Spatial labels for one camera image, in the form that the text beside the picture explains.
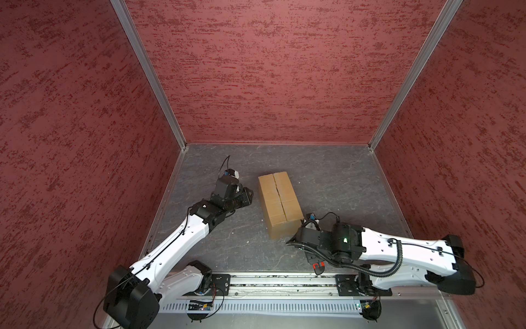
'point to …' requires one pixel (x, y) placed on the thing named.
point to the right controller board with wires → (371, 309)
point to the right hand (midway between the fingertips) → (312, 257)
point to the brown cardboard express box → (281, 204)
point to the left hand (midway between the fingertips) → (251, 197)
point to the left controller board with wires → (198, 305)
